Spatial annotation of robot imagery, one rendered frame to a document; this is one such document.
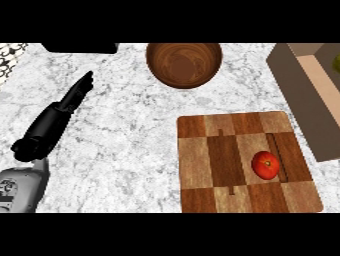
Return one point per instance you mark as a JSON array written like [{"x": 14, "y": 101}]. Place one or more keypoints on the brown wooden bowl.
[{"x": 184, "y": 65}]

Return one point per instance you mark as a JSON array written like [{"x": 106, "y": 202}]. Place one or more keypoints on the brown cardboard box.
[{"x": 306, "y": 100}]

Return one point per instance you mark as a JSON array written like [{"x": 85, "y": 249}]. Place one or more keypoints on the red tomato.
[{"x": 265, "y": 165}]

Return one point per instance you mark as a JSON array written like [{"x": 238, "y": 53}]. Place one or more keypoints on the checkered wooden cutting board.
[{"x": 218, "y": 160}]

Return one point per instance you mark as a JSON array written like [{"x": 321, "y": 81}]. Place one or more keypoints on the black appliance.
[{"x": 79, "y": 48}]

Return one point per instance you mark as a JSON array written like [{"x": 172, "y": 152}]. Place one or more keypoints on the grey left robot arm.
[{"x": 13, "y": 190}]

